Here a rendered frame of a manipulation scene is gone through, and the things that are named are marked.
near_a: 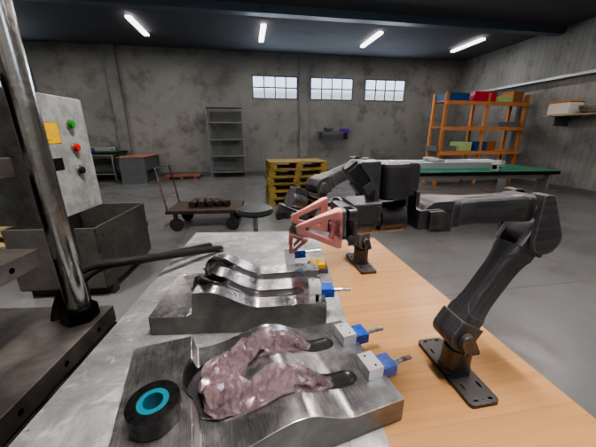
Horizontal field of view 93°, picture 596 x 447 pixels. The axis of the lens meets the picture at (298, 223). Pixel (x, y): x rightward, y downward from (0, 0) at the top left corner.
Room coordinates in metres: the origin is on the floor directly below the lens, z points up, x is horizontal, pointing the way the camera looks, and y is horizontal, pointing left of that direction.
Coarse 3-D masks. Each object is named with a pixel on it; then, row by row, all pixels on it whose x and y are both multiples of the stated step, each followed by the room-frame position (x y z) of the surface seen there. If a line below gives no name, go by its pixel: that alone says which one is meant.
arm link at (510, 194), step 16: (512, 192) 0.56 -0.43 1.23; (432, 208) 0.49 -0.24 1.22; (448, 208) 0.49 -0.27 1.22; (464, 208) 0.51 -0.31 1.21; (480, 208) 0.52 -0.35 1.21; (496, 208) 0.52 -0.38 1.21; (512, 208) 0.53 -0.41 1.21; (528, 208) 0.52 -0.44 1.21; (544, 208) 0.51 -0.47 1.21; (448, 224) 0.49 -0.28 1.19; (464, 224) 0.51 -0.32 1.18; (544, 224) 0.52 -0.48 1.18; (560, 224) 0.52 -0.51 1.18; (544, 240) 0.52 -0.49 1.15; (560, 240) 0.52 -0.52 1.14
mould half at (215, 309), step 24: (240, 264) 0.89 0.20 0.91; (288, 264) 0.94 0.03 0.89; (312, 264) 0.94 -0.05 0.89; (216, 288) 0.70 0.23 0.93; (264, 288) 0.78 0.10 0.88; (168, 312) 0.69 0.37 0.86; (192, 312) 0.67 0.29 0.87; (216, 312) 0.67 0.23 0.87; (240, 312) 0.68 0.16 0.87; (264, 312) 0.68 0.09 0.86; (288, 312) 0.68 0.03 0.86; (312, 312) 0.69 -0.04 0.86
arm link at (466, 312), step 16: (512, 224) 0.57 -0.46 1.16; (528, 224) 0.55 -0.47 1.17; (496, 240) 0.58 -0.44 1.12; (512, 240) 0.57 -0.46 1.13; (528, 240) 0.53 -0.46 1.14; (496, 256) 0.55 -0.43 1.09; (512, 256) 0.53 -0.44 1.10; (528, 256) 0.53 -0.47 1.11; (480, 272) 0.56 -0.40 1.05; (496, 272) 0.53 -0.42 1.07; (512, 272) 0.53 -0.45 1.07; (464, 288) 0.57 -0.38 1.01; (480, 288) 0.54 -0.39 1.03; (496, 288) 0.53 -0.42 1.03; (448, 304) 0.57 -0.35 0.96; (464, 304) 0.54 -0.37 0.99; (480, 304) 0.52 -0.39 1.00; (448, 320) 0.54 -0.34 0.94; (464, 320) 0.52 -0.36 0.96; (480, 320) 0.52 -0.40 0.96; (448, 336) 0.52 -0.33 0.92
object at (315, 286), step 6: (312, 282) 0.76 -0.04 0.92; (318, 282) 0.76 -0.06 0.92; (312, 288) 0.73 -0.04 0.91; (318, 288) 0.73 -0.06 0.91; (324, 288) 0.74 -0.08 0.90; (330, 288) 0.74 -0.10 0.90; (336, 288) 0.76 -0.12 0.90; (342, 288) 0.76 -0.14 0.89; (348, 288) 0.76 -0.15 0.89; (312, 294) 0.73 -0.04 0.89; (318, 294) 0.73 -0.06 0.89; (330, 294) 0.74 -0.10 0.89
